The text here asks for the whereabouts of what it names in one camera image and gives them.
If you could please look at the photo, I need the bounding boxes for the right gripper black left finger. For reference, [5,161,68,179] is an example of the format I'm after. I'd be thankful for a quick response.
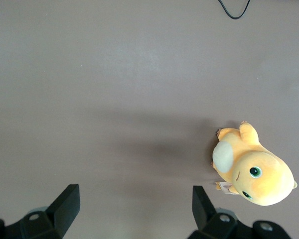
[0,184,80,239]

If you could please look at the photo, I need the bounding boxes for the orange plush toy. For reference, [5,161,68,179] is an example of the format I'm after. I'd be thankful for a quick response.
[211,120,299,207]

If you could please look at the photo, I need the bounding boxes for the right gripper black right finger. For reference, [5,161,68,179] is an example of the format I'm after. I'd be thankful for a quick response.
[188,185,294,239]

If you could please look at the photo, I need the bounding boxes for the thin black looped cable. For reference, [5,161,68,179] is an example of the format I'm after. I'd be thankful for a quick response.
[217,0,252,19]

